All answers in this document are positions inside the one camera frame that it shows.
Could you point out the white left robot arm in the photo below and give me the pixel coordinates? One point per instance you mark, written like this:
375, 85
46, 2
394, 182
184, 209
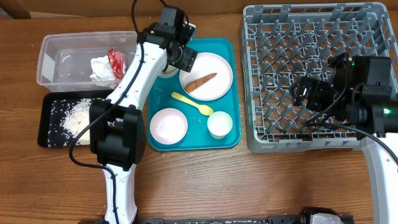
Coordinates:
117, 131

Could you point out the teal plastic tray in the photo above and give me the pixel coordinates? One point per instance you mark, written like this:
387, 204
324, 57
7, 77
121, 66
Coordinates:
198, 136

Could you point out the spilled white rice pile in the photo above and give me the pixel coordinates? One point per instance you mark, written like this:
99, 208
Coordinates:
75, 117

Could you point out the small white bowl with scraps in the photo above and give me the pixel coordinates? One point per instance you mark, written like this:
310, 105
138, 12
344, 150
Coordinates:
169, 72

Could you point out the pink bowl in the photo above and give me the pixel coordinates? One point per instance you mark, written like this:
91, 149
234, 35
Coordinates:
168, 126

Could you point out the yellow plastic spoon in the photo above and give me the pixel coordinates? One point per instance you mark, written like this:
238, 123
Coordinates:
203, 109

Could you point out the grey dishwasher rack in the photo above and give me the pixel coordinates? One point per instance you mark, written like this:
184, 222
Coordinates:
281, 43

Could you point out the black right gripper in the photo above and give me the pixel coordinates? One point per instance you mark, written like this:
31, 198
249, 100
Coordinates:
317, 89

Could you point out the black tray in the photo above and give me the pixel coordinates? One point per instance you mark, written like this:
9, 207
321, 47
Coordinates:
50, 132

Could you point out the white round plate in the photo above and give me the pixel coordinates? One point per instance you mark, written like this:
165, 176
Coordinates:
207, 63

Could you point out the orange carrot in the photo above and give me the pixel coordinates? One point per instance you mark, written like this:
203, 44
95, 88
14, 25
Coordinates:
190, 87

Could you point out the red foil snack wrapper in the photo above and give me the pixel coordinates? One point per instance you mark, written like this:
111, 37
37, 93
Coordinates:
117, 63

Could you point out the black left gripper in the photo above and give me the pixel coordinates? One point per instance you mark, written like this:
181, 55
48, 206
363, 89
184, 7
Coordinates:
188, 60

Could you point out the clear plastic bin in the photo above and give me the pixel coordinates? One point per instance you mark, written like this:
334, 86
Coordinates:
65, 60

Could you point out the pale green cup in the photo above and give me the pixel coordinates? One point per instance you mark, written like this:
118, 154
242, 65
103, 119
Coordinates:
219, 124

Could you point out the white napkin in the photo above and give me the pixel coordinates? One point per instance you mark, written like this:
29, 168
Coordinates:
101, 69

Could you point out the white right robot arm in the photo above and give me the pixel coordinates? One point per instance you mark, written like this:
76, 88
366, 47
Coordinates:
361, 95

